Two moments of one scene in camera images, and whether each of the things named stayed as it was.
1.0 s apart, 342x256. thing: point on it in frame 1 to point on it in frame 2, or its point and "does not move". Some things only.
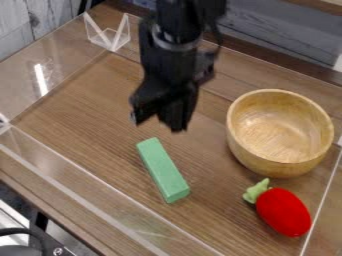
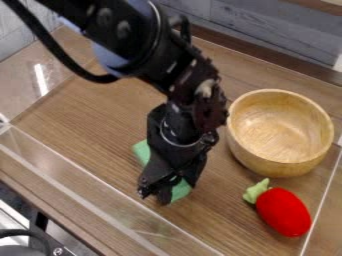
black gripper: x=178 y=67 to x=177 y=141
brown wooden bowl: x=280 y=132 does not move
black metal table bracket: x=53 y=248 does not move
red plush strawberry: x=281 y=208 does not move
